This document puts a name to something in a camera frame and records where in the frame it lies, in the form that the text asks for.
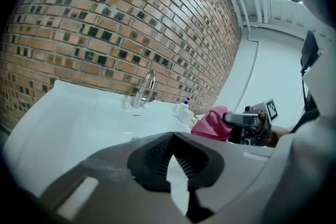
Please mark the pink cloth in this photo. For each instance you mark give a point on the pink cloth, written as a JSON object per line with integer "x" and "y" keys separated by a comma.
{"x": 210, "y": 123}

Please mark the white ceramic sink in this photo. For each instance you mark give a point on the white ceramic sink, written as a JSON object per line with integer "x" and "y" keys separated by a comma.
{"x": 78, "y": 118}

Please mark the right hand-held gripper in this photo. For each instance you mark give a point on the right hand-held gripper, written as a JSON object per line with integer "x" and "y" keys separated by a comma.
{"x": 258, "y": 133}

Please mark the white bottle with blue cap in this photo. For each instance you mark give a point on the white bottle with blue cap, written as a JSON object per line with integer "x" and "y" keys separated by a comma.
{"x": 184, "y": 106}

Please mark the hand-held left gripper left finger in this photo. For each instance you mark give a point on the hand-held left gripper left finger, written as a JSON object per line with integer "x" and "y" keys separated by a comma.
{"x": 110, "y": 178}

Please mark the chrome faucet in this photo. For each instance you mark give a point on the chrome faucet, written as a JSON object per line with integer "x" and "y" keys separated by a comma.
{"x": 143, "y": 89}

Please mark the person's right forearm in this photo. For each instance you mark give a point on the person's right forearm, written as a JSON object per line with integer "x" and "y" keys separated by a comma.
{"x": 279, "y": 136}

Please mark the black body-worn box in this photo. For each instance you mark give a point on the black body-worn box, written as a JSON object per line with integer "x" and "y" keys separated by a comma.
{"x": 309, "y": 51}

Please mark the person's top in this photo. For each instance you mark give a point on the person's top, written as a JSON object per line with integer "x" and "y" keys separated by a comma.
{"x": 323, "y": 86}

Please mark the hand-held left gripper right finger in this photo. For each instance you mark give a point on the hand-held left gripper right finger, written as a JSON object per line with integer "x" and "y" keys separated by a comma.
{"x": 231, "y": 165}

